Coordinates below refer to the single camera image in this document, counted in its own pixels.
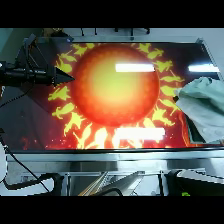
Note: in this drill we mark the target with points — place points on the pale green garment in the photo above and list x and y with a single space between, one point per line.
206 106

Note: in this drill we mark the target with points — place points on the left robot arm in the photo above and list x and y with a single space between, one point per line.
15 75

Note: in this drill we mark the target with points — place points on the silver frame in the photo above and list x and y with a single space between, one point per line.
110 160

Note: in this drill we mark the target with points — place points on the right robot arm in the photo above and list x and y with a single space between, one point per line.
200 185

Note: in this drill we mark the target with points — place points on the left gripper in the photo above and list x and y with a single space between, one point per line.
43 76

